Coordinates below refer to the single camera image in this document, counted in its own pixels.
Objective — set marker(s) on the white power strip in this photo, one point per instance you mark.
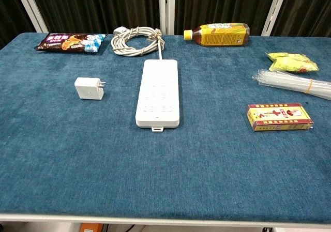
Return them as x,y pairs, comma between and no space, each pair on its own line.
157,95

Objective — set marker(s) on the dark chocolate snack packet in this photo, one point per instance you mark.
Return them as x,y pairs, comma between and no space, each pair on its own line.
69,43

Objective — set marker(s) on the red and yellow box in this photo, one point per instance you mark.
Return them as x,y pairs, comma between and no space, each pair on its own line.
279,117

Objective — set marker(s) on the blue table cloth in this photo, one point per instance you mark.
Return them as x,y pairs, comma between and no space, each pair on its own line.
165,170

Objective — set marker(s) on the white plug adapter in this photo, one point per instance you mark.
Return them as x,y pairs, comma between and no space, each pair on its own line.
89,88

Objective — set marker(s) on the tea bottle with yellow label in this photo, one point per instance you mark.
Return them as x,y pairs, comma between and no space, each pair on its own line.
219,35

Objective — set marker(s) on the black pleated curtain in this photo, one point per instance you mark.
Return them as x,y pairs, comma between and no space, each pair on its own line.
103,4

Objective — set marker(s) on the bundle of clear plastic straws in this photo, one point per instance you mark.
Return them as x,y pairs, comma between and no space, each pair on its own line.
292,83

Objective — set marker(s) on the orange box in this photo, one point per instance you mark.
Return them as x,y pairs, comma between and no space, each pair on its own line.
89,228

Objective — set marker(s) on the yellow green snack packet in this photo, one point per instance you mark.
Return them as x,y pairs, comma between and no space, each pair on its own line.
292,62

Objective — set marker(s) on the white metal frame post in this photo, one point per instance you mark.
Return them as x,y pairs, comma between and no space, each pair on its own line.
28,7
275,9
166,7

